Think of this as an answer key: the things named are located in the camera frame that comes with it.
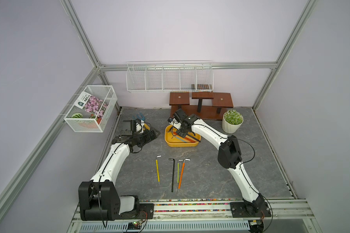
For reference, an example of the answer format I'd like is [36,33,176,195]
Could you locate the red hex key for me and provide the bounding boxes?
[173,134,196,143]

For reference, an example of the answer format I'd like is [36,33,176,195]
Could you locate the yellow hex key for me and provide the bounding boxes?
[155,155,162,185]

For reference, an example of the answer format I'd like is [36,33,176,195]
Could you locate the short black hex key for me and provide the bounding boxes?
[168,158,176,193]

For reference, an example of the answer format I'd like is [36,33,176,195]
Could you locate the orange hex key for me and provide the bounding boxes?
[178,158,190,189]

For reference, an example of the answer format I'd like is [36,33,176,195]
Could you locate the long black hex key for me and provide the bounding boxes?
[168,126,201,142]

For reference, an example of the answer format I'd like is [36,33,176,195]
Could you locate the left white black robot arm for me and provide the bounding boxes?
[78,128,160,221]

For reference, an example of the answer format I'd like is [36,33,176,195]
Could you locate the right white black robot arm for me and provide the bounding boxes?
[168,109,272,218]

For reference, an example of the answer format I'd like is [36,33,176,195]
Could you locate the yellow plastic storage box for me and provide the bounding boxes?
[164,125,201,147]

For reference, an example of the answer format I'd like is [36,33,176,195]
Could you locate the blue toy rake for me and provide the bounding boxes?
[136,113,150,130]

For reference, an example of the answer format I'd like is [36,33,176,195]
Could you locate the colourful grid item in basket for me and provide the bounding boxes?
[191,83,213,91]

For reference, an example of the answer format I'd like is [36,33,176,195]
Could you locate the brown wooden stand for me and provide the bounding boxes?
[169,92,234,120]

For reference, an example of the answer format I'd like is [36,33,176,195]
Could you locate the white pot green succulent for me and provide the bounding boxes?
[222,109,244,134]

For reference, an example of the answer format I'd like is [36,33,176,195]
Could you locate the flower seed packet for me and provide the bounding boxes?
[73,91,108,118]

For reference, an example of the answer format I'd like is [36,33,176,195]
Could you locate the green striped ball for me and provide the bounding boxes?
[71,113,84,118]

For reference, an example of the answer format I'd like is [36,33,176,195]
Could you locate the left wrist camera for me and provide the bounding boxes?
[121,118,144,136]

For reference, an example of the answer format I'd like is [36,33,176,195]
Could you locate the long white wire basket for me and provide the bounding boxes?
[126,60,214,92]

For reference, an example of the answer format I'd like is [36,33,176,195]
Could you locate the small white wire basket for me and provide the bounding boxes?
[64,85,117,133]

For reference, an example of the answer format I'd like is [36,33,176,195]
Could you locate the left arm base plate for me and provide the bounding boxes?
[117,203,154,220]

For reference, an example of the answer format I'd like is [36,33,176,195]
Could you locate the aluminium mounting rail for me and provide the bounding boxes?
[67,199,322,233]

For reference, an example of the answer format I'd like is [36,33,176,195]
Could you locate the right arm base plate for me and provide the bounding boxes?
[230,202,272,218]

